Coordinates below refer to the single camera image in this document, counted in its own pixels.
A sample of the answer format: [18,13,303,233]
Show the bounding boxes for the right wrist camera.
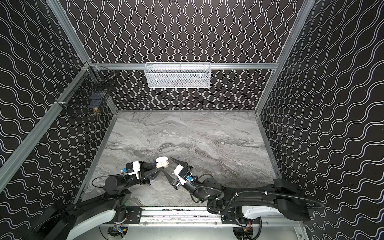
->
[174,165,194,186]

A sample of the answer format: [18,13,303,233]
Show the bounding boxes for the cream earbud charging case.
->
[155,157,169,168]

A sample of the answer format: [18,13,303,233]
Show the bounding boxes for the brass bell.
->
[93,107,100,116]

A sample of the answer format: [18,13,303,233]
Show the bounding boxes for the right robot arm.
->
[156,157,325,225]

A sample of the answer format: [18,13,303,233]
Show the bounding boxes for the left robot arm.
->
[22,157,169,240]

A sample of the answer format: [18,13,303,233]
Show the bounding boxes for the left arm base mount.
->
[114,207,143,225]

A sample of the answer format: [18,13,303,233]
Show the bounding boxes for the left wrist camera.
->
[121,161,141,180]

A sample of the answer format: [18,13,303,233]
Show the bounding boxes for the white wire mesh basket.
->
[144,62,212,89]

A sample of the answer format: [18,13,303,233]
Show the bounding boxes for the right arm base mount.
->
[220,210,262,227]

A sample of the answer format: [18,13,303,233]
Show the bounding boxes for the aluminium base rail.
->
[91,206,300,228]

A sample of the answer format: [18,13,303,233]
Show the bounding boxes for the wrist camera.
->
[174,165,194,186]
[121,161,141,180]

